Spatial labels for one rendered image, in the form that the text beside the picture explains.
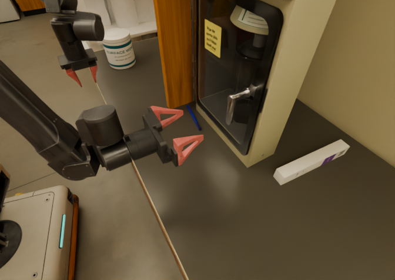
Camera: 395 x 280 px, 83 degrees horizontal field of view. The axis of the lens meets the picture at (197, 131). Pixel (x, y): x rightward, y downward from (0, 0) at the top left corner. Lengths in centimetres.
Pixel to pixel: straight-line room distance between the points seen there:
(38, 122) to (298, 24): 48
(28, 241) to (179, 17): 133
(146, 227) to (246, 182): 108
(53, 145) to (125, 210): 131
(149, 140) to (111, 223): 130
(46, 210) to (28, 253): 23
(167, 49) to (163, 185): 42
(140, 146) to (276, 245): 40
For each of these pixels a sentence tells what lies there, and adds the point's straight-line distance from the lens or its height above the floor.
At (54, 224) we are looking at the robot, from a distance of 155.
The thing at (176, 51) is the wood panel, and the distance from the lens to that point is 78.
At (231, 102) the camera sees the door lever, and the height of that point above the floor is 119.
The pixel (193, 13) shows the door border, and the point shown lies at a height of 130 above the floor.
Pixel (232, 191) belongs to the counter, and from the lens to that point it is 67.
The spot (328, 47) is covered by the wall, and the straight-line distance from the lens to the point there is 94.
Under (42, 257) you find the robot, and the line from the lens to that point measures 149.
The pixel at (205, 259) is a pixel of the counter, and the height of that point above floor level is 94.
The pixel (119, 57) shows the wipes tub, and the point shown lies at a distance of 115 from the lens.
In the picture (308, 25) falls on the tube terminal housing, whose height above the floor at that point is 136.
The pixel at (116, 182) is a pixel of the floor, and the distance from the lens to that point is 187.
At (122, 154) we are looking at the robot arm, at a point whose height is 118.
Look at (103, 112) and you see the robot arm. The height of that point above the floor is 125.
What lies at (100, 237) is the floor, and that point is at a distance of 172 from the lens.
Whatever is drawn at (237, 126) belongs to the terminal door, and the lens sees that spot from 64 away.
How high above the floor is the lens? 152
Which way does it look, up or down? 47 degrees down
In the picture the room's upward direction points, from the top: straight up
